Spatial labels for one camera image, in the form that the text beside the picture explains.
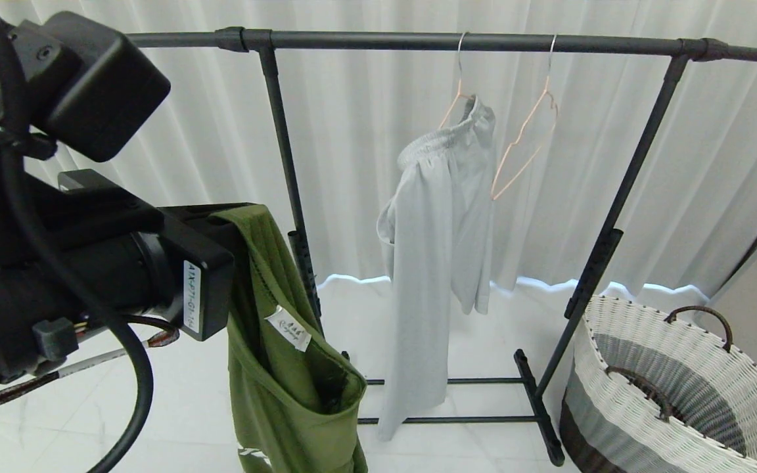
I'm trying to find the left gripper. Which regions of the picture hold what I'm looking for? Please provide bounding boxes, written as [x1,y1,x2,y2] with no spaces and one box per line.
[0,169,236,390]

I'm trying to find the green shirt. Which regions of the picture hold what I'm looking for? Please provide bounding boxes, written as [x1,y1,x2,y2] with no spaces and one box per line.
[211,204,369,473]

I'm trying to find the pale grey trousers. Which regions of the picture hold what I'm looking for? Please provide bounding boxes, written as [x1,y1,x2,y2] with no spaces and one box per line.
[377,95,499,442]

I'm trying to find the pink clothes hanger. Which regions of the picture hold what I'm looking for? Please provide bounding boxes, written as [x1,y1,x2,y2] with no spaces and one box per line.
[438,33,478,129]
[490,34,560,201]

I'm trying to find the white laundry basket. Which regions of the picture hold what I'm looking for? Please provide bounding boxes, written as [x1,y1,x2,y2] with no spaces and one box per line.
[559,296,757,473]

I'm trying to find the black clothes rack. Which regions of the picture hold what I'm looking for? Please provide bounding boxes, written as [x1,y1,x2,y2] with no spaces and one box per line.
[126,26,757,467]

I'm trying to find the white curtain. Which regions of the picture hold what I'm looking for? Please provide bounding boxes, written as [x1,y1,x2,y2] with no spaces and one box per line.
[0,0,757,306]

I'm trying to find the black cable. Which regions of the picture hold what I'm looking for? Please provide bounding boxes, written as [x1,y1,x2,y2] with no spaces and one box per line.
[0,0,156,473]

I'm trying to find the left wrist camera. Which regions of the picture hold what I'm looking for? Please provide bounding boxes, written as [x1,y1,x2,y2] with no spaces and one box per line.
[0,10,172,171]

